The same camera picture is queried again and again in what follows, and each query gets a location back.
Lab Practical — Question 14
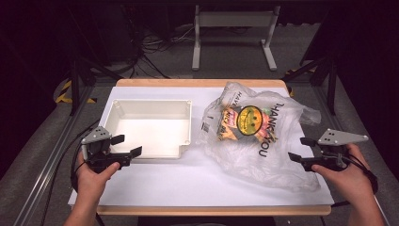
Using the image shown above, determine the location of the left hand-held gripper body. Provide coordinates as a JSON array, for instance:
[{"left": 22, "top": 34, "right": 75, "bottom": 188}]
[{"left": 80, "top": 125, "right": 132, "bottom": 174}]

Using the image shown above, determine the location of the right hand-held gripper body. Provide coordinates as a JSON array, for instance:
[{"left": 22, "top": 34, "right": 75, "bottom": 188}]
[{"left": 301, "top": 128, "right": 369, "bottom": 172}]

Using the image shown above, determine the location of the clear printed plastic bag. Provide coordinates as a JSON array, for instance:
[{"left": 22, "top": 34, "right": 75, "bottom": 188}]
[{"left": 196, "top": 81, "right": 323, "bottom": 192}]

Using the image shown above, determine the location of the orange snack packet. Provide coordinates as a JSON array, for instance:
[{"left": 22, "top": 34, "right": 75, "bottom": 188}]
[{"left": 216, "top": 106, "right": 279, "bottom": 144}]

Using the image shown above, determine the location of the person's right hand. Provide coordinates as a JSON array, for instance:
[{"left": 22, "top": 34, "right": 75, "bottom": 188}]
[{"left": 311, "top": 143, "right": 375, "bottom": 205}]

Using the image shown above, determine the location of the person's left hand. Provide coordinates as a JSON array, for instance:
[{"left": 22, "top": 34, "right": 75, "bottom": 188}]
[{"left": 75, "top": 150, "right": 121, "bottom": 205}]

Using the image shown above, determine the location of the white plastic box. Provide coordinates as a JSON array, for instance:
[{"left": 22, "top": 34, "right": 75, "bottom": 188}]
[{"left": 102, "top": 99, "right": 193, "bottom": 160}]

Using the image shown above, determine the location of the black metal stand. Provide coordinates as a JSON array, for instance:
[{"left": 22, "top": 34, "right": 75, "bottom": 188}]
[
  {"left": 67, "top": 56, "right": 123, "bottom": 117},
  {"left": 281, "top": 56, "right": 339, "bottom": 116}
]

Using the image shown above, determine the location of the yellow black hazard tape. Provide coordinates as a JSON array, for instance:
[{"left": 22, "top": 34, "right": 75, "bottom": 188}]
[
  {"left": 285, "top": 67, "right": 316, "bottom": 98},
  {"left": 55, "top": 79, "right": 97, "bottom": 105}
]

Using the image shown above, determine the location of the white table mat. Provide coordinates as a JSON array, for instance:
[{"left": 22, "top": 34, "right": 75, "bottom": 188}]
[{"left": 68, "top": 86, "right": 335, "bottom": 207}]

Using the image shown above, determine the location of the wooden table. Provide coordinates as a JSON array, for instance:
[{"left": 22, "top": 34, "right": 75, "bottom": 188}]
[{"left": 70, "top": 78, "right": 333, "bottom": 217}]

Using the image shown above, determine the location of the white metal stand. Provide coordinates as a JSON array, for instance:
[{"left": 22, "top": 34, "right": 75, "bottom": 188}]
[{"left": 191, "top": 4, "right": 281, "bottom": 72}]

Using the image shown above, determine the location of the black floor cable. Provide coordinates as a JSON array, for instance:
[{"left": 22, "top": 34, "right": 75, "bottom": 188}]
[{"left": 40, "top": 119, "right": 102, "bottom": 226}]

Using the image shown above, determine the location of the aluminium rail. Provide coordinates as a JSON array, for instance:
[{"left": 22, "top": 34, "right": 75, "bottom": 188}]
[
  {"left": 313, "top": 84, "right": 393, "bottom": 226},
  {"left": 12, "top": 84, "right": 95, "bottom": 226}
]

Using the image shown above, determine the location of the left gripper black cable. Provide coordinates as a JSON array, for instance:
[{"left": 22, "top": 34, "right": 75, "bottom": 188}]
[{"left": 70, "top": 147, "right": 88, "bottom": 193}]

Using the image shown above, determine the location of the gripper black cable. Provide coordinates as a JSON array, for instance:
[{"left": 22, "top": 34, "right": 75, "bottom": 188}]
[
  {"left": 70, "top": 147, "right": 88, "bottom": 193},
  {"left": 330, "top": 153, "right": 379, "bottom": 209}
]

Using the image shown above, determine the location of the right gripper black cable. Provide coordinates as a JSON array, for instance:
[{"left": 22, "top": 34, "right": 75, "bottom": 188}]
[{"left": 330, "top": 153, "right": 379, "bottom": 209}]

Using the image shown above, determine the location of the tangle of black cables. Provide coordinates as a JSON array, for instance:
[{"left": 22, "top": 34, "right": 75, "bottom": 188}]
[{"left": 123, "top": 18, "right": 196, "bottom": 79}]

